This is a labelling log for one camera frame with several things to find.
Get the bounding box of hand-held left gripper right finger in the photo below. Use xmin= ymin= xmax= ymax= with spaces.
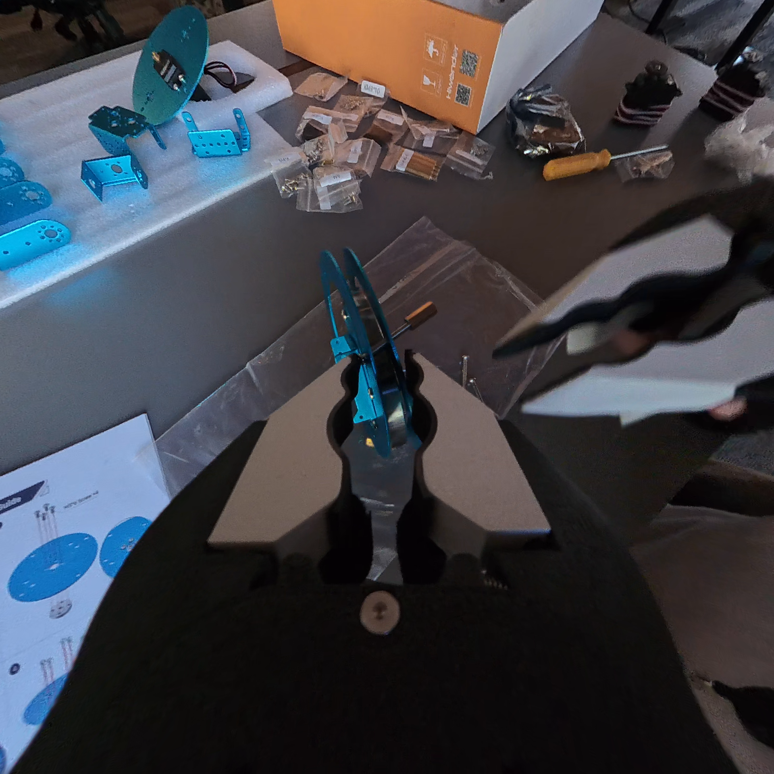
xmin=398 ymin=351 xmax=553 ymax=584

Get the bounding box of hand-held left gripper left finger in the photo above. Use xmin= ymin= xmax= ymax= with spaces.
xmin=207 ymin=357 xmax=371 ymax=584

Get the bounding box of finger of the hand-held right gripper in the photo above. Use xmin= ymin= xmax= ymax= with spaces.
xmin=521 ymin=299 xmax=774 ymax=426
xmin=491 ymin=216 xmax=737 ymax=359

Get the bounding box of blue round rotating base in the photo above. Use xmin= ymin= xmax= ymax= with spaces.
xmin=318 ymin=248 xmax=424 ymax=458

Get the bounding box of grey desk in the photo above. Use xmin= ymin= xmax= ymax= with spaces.
xmin=0 ymin=0 xmax=774 ymax=545

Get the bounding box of white crumpled wrap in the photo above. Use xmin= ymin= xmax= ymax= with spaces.
xmin=704 ymin=115 xmax=774 ymax=182

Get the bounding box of small clear hardware bag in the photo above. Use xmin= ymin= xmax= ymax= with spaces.
xmin=616 ymin=151 xmax=675 ymax=182

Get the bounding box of black servo motor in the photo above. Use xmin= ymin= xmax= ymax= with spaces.
xmin=614 ymin=60 xmax=683 ymax=127
xmin=698 ymin=51 xmax=766 ymax=122

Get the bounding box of dark bag of parts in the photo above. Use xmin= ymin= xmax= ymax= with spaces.
xmin=507 ymin=85 xmax=586 ymax=159

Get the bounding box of clear plastic bag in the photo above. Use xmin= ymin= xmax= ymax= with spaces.
xmin=156 ymin=216 xmax=545 ymax=581

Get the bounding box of white assembly guide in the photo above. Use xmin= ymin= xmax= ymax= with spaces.
xmin=0 ymin=414 xmax=170 ymax=769

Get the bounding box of pile of small hardware bags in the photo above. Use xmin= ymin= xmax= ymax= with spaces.
xmin=271 ymin=73 xmax=497 ymax=212

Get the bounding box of white foam sheet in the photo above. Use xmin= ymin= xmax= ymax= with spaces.
xmin=0 ymin=39 xmax=294 ymax=309

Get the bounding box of orange cardboard box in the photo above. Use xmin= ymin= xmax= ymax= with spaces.
xmin=272 ymin=0 xmax=605 ymax=135

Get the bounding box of white foam block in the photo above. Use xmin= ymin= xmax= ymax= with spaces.
xmin=200 ymin=39 xmax=294 ymax=112

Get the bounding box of teal round plate with servo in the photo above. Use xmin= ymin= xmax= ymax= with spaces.
xmin=132 ymin=6 xmax=209 ymax=125

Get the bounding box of yellow handled tool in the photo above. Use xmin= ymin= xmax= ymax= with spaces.
xmin=542 ymin=145 xmax=669 ymax=182

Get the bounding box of black strap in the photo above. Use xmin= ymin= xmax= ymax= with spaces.
xmin=714 ymin=680 xmax=774 ymax=751

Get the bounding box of blue perforated U bracket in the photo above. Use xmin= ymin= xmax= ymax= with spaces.
xmin=181 ymin=109 xmax=252 ymax=158

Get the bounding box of small blue bracket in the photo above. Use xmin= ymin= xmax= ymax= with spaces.
xmin=81 ymin=155 xmax=149 ymax=203

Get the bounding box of dark teal bracket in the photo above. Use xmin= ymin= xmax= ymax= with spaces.
xmin=89 ymin=106 xmax=167 ymax=152

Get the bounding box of servo cable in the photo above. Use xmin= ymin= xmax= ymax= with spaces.
xmin=202 ymin=60 xmax=255 ymax=94

